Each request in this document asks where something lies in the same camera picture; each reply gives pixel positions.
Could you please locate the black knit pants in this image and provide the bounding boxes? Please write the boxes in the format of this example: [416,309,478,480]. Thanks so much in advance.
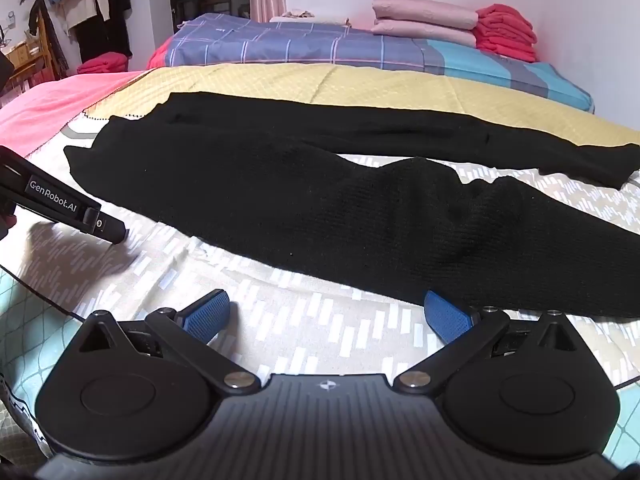
[64,92,639,318]

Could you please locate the person left hand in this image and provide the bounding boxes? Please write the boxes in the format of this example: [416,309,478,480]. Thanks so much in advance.
[0,197,16,240]

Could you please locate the pink red bed sheet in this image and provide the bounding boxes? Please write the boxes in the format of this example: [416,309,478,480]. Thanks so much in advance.
[0,70,144,157]

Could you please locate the wooden shelf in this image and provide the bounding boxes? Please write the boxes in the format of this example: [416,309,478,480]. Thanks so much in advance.
[1,9,65,94]

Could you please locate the teal patterned mat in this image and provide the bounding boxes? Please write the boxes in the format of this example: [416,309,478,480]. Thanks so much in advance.
[0,268,84,461]

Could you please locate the red clothes pile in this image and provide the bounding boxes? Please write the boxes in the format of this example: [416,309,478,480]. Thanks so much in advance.
[77,52,129,75]

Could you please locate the yellow quilted blanket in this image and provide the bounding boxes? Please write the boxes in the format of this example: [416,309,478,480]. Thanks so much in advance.
[81,64,639,146]

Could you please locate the blue plaid folded quilt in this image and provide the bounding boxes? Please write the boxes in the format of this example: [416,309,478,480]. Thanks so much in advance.
[162,13,594,113]

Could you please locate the pink folded blanket lower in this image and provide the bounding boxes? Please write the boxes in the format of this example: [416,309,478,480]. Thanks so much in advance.
[371,20,476,48]

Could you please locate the pink folded blanket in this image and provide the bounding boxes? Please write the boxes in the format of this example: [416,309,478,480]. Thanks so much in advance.
[371,20,476,48]
[372,0,478,30]

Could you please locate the red folded clothes stack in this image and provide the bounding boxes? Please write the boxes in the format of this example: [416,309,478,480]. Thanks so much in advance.
[472,3,538,63]

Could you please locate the pink folded blanket upper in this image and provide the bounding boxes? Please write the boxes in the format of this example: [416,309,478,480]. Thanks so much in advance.
[372,0,478,30]

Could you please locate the black cable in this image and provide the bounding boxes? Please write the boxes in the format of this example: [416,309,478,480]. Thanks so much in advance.
[0,263,87,324]

